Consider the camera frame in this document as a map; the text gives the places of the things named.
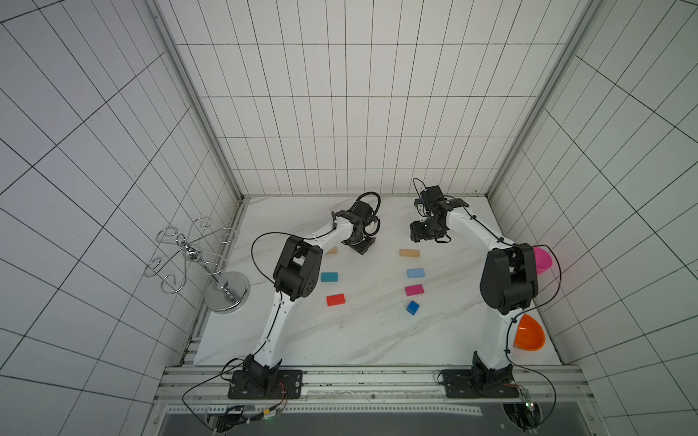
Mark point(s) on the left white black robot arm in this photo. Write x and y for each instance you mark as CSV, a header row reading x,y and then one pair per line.
x,y
297,273

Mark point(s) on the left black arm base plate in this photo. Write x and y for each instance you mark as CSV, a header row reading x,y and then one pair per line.
x,y
275,386

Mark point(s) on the light blue block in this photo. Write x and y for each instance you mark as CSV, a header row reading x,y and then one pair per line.
x,y
415,273

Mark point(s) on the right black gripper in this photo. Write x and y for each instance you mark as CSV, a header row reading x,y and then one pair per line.
x,y
422,232

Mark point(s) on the magenta block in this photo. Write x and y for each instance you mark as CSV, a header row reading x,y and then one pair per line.
x,y
414,290

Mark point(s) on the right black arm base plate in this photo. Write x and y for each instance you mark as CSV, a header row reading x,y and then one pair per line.
x,y
455,383

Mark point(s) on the orange plastic bowl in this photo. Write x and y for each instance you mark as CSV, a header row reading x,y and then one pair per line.
x,y
530,335

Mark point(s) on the red block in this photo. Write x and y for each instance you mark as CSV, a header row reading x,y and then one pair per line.
x,y
335,300

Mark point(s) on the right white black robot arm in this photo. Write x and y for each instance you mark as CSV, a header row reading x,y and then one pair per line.
x,y
508,284

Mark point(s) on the pink plastic goblet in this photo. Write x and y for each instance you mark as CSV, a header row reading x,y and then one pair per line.
x,y
543,260

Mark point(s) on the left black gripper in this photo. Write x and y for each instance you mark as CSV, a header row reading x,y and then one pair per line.
x,y
361,249

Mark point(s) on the dark blue cube block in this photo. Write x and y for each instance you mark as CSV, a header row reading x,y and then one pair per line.
x,y
412,307

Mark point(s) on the aluminium mounting rail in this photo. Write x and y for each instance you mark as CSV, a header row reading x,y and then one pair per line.
x,y
203,385

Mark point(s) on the teal block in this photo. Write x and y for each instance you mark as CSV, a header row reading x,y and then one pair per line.
x,y
329,277

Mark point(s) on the chrome cup holder rack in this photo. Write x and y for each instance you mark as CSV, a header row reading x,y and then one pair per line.
x,y
178,251

